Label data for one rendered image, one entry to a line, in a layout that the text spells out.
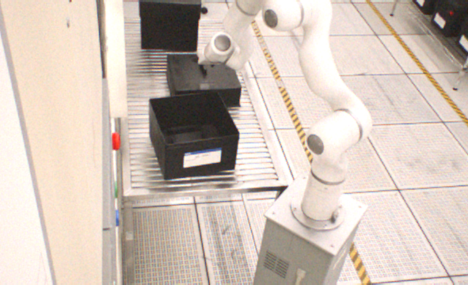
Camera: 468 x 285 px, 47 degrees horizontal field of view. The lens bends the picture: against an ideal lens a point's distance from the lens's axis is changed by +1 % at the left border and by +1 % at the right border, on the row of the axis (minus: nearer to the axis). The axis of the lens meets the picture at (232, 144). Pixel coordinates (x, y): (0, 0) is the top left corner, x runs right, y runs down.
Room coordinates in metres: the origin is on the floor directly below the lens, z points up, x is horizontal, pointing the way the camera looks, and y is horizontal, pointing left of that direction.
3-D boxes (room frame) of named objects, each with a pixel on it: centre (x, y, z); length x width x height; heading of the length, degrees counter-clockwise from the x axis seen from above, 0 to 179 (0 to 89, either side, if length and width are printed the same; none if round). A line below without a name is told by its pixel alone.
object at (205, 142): (1.53, 0.15, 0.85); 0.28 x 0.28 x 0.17; 24
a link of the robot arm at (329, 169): (1.28, -0.31, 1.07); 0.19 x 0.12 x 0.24; 135
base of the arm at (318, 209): (1.30, -0.33, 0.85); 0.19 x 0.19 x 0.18
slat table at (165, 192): (1.96, 0.23, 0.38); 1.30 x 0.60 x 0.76; 15
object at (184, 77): (1.95, 0.17, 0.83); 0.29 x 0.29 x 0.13; 17
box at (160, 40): (2.38, 0.39, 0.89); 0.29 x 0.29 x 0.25; 11
